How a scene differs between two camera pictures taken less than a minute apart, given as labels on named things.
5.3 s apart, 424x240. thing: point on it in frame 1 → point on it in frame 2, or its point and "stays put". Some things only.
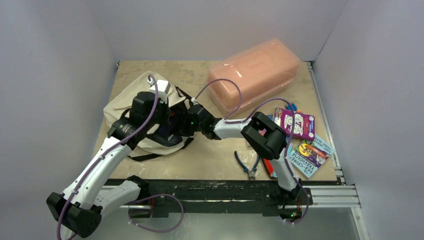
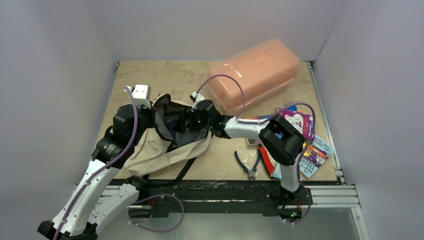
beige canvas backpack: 123,100 → 158,147
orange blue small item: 294,108 stays put
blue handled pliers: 251,173 stays put
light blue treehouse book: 308,156 stays put
